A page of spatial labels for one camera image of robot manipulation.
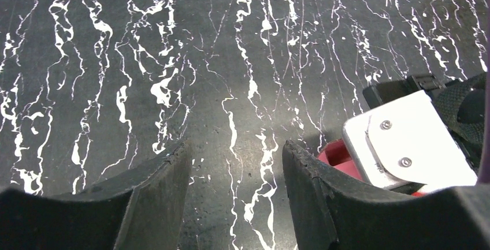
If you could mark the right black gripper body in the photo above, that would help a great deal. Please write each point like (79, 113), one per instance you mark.
(460, 105)

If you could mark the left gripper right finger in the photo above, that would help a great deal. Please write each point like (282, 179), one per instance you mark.
(331, 210)

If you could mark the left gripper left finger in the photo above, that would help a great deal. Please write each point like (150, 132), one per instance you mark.
(141, 208)

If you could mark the pink paper box sheet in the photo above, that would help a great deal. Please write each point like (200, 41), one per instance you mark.
(336, 154)

